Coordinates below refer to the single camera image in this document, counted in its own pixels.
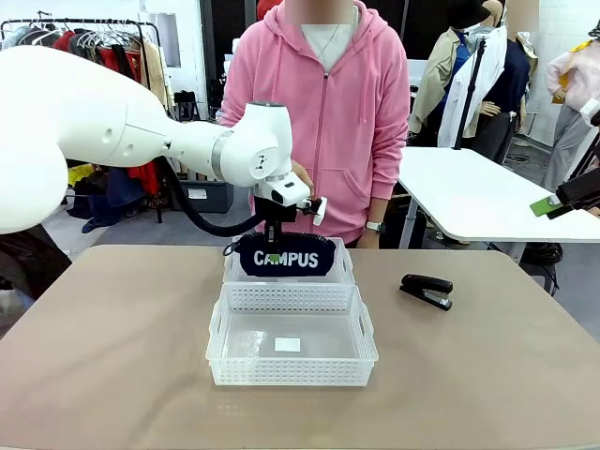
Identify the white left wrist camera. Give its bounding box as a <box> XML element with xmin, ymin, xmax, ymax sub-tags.
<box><xmin>299</xmin><ymin>196</ymin><xmax>328</xmax><ymax>227</ymax></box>

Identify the mannequin in navy dress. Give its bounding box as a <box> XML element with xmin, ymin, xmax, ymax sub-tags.
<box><xmin>480</xmin><ymin>0</ymin><xmax>540</xmax><ymax>165</ymax></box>

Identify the black tripod pole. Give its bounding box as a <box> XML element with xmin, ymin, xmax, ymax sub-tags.
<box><xmin>453</xmin><ymin>37</ymin><xmax>489</xmax><ymax>151</ymax></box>

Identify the red hanging jacket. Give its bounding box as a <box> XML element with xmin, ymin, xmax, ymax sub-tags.
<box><xmin>52</xmin><ymin>30</ymin><xmax>77</xmax><ymax>53</ymax></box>

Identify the black stapler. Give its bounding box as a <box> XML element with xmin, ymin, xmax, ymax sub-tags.
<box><xmin>398</xmin><ymin>274</ymin><xmax>455</xmax><ymax>311</ymax></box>

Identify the black fabric cover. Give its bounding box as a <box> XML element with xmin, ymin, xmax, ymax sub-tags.
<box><xmin>0</xmin><ymin>224</ymin><xmax>72</xmax><ymax>302</ymax></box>

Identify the grey hanging coat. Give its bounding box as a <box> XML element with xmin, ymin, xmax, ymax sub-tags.
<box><xmin>68</xmin><ymin>31</ymin><xmax>102</xmax><ymax>60</ymax></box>

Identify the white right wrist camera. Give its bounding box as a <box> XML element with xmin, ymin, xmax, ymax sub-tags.
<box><xmin>579</xmin><ymin>97</ymin><xmax>600</xmax><ymax>128</ymax></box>

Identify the black metal clothes rack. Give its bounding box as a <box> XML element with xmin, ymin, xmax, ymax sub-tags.
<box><xmin>0</xmin><ymin>17</ymin><xmax>164</xmax><ymax>224</ymax></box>

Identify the white sign board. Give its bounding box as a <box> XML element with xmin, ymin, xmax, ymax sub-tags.
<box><xmin>407</xmin><ymin>59</ymin><xmax>443</xmax><ymax>88</ymax></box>

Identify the grey storage box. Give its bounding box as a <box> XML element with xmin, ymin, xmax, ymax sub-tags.
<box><xmin>171</xmin><ymin>179</ymin><xmax>234</xmax><ymax>215</ymax></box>

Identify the person's left forearm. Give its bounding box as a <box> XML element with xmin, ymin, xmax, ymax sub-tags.
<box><xmin>366</xmin><ymin>135</ymin><xmax>410</xmax><ymax>224</ymax></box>

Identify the white perforated plastic basket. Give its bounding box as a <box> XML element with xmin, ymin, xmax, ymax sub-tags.
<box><xmin>204</xmin><ymin>282</ymin><xmax>380</xmax><ymax>388</ymax></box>
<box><xmin>222</xmin><ymin>235</ymin><xmax>357</xmax><ymax>286</ymax></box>

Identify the navy hanging garment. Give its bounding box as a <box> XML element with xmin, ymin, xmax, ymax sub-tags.
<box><xmin>88</xmin><ymin>166</ymin><xmax>147</xmax><ymax>221</ymax></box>

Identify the mannequin in white lab coat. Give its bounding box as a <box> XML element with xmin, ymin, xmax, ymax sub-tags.
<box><xmin>438</xmin><ymin>0</ymin><xmax>508</xmax><ymax>149</ymax></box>

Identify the red cap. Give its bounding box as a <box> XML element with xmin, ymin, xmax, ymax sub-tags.
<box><xmin>256</xmin><ymin>0</ymin><xmax>283</xmax><ymax>21</ymax></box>

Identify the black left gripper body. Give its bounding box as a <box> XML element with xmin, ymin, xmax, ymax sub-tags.
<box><xmin>253</xmin><ymin>196</ymin><xmax>299</xmax><ymax>235</ymax></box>

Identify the person's right hand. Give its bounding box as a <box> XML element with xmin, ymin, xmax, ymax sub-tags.
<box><xmin>290</xmin><ymin>158</ymin><xmax>315</xmax><ymax>198</ymax></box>

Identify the white background table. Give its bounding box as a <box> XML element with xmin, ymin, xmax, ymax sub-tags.
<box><xmin>397</xmin><ymin>146</ymin><xmax>600</xmax><ymax>249</ymax></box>

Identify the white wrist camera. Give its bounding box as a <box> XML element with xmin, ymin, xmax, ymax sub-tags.
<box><xmin>299</xmin><ymin>196</ymin><xmax>328</xmax><ymax>227</ymax></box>
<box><xmin>579</xmin><ymin>97</ymin><xmax>600</xmax><ymax>128</ymax></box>

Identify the mannequin in beige trench coat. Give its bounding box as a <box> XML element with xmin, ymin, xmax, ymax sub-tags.
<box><xmin>408</xmin><ymin>27</ymin><xmax>474</xmax><ymax>137</ymax></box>

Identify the black hanging scarf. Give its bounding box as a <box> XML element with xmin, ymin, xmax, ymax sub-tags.
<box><xmin>111</xmin><ymin>44</ymin><xmax>137</xmax><ymax>82</ymax></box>

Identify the thin black left camera cable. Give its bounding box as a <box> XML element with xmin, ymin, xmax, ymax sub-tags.
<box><xmin>221</xmin><ymin>235</ymin><xmax>246</xmax><ymax>258</ymax></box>

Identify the yellow bag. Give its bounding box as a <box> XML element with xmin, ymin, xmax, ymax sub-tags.
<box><xmin>67</xmin><ymin>163</ymin><xmax>95</xmax><ymax>188</ymax></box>

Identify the navy Campus pencil case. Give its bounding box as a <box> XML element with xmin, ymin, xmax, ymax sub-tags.
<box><xmin>237</xmin><ymin>232</ymin><xmax>337</xmax><ymax>281</ymax></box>

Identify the person in pink hoodie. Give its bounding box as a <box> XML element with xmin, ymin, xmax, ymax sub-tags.
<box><xmin>218</xmin><ymin>0</ymin><xmax>411</xmax><ymax>246</ymax></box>

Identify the black hat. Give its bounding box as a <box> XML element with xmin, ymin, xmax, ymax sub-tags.
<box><xmin>444</xmin><ymin>0</ymin><xmax>491</xmax><ymax>30</ymax></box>

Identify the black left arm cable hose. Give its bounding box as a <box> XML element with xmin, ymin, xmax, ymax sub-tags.
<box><xmin>154</xmin><ymin>157</ymin><xmax>263</xmax><ymax>237</ymax></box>

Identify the beige hanging garment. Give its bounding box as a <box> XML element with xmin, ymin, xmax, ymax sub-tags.
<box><xmin>139</xmin><ymin>39</ymin><xmax>171</xmax><ymax>114</ymax></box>

